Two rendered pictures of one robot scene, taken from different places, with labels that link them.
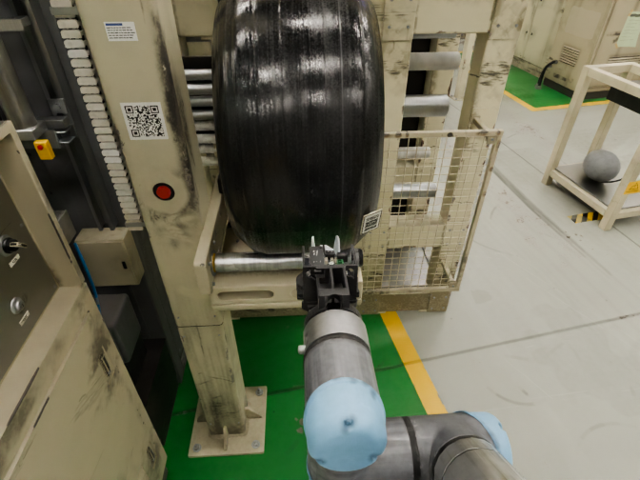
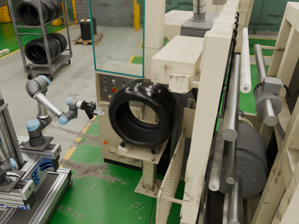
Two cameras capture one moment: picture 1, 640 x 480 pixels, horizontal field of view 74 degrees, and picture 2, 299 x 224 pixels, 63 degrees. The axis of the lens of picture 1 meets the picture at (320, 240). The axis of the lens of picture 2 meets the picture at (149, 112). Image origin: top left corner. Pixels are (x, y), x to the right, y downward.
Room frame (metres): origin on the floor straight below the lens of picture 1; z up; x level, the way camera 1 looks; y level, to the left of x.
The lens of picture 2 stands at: (1.56, -1.56, 2.20)
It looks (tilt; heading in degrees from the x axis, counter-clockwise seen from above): 30 degrees down; 111
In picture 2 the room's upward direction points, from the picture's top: 2 degrees clockwise
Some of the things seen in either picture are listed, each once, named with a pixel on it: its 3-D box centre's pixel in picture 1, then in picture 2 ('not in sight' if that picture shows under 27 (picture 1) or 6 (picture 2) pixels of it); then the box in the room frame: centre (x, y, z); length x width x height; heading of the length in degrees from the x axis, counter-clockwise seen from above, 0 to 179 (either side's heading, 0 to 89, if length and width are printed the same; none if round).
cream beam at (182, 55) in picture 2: not in sight; (182, 58); (1.19, -0.02, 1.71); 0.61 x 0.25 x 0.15; 93
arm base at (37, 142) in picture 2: not in sight; (36, 138); (-0.13, -0.18, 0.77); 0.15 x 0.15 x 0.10
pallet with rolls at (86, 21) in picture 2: not in sight; (88, 29); (-3.58, 5.72, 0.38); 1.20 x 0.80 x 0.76; 112
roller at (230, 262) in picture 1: (287, 260); (130, 134); (0.75, 0.08, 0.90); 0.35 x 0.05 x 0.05; 93
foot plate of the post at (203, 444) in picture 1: (230, 417); (149, 185); (0.86, 0.34, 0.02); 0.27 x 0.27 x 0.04; 3
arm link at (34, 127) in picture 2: not in sight; (34, 127); (-0.13, -0.18, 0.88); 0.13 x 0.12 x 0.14; 94
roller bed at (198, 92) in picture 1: (211, 113); (192, 118); (1.26, 0.33, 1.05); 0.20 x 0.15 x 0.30; 93
